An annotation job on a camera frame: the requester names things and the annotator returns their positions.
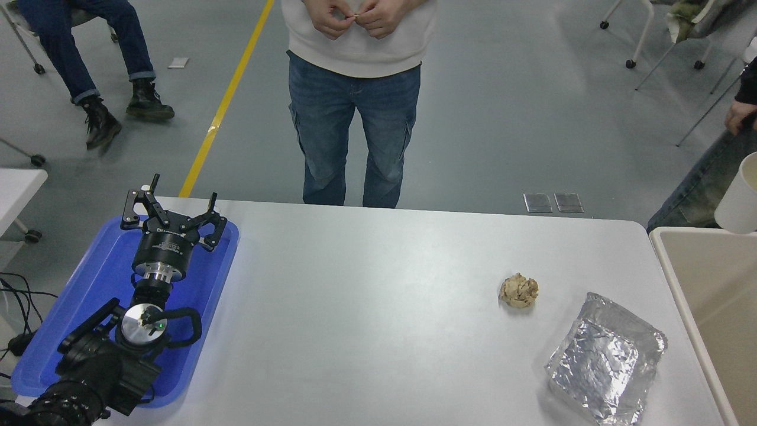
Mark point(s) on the crumpled tan paper ball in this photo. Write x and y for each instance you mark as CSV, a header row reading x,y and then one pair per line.
x,y
518,291

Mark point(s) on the metal floor plate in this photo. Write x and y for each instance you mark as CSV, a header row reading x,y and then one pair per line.
x,y
537,203
569,203

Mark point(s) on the large pale bin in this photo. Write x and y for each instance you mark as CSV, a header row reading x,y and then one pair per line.
x,y
715,307

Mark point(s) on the chair leg with caster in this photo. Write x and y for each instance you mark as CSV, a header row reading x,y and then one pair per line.
x,y
36,160

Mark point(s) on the crumpled silver foil tray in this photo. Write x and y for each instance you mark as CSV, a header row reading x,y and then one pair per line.
x,y
609,361

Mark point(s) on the person's hand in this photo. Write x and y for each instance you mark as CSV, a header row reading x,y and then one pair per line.
x,y
742,118

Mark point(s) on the blue plastic tray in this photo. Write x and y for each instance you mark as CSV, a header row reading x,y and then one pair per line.
x,y
89,284

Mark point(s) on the grey wheeled chair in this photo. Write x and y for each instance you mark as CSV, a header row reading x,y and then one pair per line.
x,y
23,44

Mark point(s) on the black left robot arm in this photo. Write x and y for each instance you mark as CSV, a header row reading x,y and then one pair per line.
x,y
100,373

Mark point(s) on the white wheeled chair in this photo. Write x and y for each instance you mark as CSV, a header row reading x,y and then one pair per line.
x,y
644,29

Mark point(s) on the person beside bin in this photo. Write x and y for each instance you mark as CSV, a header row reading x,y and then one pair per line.
x,y
698,189

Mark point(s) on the small white side table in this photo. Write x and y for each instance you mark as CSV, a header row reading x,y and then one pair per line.
x,y
18,189

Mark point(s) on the white paper cup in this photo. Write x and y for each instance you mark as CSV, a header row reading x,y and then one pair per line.
x,y
739,204

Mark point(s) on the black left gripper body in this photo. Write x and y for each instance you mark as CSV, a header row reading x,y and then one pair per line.
x,y
162,248

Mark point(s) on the standing person's right hand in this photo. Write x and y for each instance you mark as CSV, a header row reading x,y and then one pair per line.
x,y
331,21

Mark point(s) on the grey chair legs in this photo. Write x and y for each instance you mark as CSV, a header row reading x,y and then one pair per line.
x,y
707,112

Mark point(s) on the standing person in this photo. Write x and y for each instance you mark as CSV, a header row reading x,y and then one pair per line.
x,y
355,118

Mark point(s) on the standing person's left hand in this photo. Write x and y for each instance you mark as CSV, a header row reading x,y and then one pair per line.
x,y
387,16

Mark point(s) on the camouflage jacket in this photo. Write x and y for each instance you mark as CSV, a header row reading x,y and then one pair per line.
x,y
686,21

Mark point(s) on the seated person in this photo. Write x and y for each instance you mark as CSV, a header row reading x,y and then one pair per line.
x,y
65,47

